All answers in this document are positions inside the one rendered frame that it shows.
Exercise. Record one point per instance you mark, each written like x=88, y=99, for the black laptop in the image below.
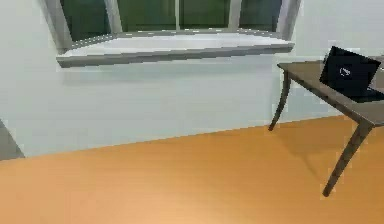
x=348, y=71

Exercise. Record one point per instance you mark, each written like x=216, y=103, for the grey framed bay window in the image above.
x=173, y=50

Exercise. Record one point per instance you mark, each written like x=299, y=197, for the dark brown wooden table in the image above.
x=336, y=96

